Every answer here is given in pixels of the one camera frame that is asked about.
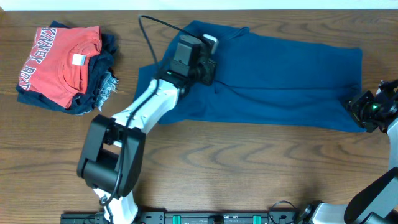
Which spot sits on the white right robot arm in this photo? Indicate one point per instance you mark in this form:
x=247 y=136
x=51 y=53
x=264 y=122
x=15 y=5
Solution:
x=376 y=203

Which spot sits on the teal blue t-shirt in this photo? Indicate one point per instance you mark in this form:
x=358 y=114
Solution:
x=266 y=80

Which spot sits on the red folded t-shirt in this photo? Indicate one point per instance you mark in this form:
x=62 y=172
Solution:
x=57 y=65

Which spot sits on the navy folded garment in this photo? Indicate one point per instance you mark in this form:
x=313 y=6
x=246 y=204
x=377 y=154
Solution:
x=82 y=103

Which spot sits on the frayed denim garment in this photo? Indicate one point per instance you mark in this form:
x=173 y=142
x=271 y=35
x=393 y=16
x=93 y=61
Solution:
x=108 y=84

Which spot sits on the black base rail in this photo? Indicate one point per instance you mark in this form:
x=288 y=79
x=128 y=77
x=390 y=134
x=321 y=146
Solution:
x=280 y=212

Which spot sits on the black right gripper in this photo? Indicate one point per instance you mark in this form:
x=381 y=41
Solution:
x=354 y=108

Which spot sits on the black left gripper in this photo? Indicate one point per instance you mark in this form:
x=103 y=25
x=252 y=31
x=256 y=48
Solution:
x=209 y=70

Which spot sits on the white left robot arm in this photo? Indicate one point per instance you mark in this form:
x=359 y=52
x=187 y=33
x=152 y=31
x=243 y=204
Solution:
x=112 y=154

